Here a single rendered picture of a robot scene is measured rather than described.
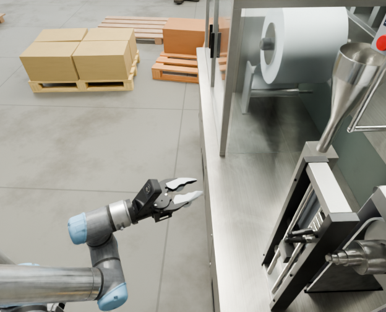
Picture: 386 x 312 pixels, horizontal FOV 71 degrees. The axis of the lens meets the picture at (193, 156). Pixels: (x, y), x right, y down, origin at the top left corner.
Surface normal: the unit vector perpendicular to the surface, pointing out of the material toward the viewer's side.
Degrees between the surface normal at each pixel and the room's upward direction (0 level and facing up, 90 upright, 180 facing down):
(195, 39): 90
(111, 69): 90
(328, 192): 0
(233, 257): 0
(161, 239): 0
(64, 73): 90
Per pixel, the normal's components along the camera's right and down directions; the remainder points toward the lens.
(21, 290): 0.76, -0.05
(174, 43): -0.17, 0.71
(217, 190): 0.00, -0.70
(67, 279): 0.75, -0.49
